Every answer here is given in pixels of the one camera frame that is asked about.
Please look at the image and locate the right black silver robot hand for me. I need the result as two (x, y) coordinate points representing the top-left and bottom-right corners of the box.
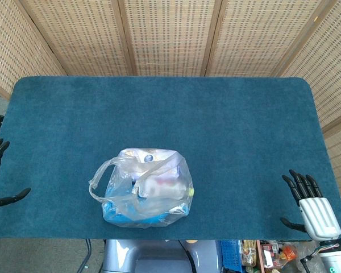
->
(280, 169), (341, 242)

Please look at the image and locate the white pack with blue logo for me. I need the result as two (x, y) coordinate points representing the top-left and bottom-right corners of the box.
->
(119, 147), (177, 175)

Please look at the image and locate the bamboo folding screen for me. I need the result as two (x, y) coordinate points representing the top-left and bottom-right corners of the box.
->
(0, 0), (341, 207)

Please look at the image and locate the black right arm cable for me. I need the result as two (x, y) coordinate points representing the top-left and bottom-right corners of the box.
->
(300, 254), (321, 272)

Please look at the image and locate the wooden box with snacks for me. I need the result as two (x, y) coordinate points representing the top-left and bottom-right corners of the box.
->
(256, 240), (299, 270)

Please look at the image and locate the black floor cable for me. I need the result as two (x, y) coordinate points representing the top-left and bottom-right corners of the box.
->
(78, 238), (92, 273)

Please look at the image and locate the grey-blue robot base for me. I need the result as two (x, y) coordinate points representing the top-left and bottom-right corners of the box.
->
(101, 238), (223, 273)

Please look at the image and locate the clear plastic bag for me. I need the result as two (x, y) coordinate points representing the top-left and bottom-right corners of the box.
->
(88, 147), (194, 229)

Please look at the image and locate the crumpled clear floor bag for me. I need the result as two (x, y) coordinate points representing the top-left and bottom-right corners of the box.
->
(297, 241), (322, 273)

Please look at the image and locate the yellowish bottle pack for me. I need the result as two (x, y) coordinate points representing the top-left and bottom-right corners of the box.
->
(241, 240), (258, 273)

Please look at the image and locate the blue product package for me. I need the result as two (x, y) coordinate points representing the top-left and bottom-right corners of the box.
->
(104, 196), (171, 226)

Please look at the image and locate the blue plastic crate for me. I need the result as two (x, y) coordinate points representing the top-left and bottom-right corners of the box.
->
(220, 239), (243, 273)

